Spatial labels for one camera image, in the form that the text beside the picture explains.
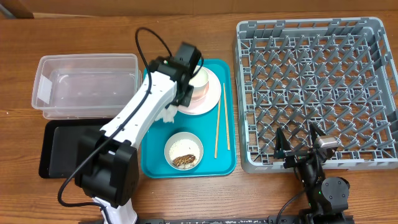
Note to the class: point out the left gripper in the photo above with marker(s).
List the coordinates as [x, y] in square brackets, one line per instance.
[186, 98]

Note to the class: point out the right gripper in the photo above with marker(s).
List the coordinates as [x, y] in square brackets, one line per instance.
[295, 156]

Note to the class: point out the white cup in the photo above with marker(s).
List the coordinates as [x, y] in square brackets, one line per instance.
[200, 80]

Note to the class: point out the white tissue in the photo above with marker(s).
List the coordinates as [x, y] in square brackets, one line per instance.
[167, 114]

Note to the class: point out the grey bowl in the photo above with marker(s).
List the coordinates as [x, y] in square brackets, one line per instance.
[179, 136]

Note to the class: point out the white rice with food scrap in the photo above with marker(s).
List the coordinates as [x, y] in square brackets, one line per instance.
[184, 154]

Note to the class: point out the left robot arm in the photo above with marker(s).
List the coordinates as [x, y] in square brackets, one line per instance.
[106, 162]

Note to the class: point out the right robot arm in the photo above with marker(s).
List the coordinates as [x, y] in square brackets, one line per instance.
[327, 196]

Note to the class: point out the grey dishwasher rack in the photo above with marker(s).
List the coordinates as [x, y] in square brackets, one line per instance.
[337, 73]

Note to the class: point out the clear plastic waste bin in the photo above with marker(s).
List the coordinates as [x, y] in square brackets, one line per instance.
[85, 85]

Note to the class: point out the pink shallow bowl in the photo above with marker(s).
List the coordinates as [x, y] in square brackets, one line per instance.
[199, 92]

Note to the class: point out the pink round plate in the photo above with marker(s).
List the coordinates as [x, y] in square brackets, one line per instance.
[209, 100]

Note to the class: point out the left wooden chopstick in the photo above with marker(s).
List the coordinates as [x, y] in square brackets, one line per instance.
[217, 129]

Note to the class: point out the wooden chopstick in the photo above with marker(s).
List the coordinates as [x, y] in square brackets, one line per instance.
[226, 117]
[217, 129]

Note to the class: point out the teal serving tray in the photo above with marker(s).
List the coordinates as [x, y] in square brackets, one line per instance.
[153, 162]

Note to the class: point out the right wooden chopstick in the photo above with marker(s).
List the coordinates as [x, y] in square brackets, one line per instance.
[226, 117]

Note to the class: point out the black plastic tray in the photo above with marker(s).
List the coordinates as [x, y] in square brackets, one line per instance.
[60, 145]

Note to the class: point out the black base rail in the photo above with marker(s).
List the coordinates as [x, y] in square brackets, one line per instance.
[217, 221]

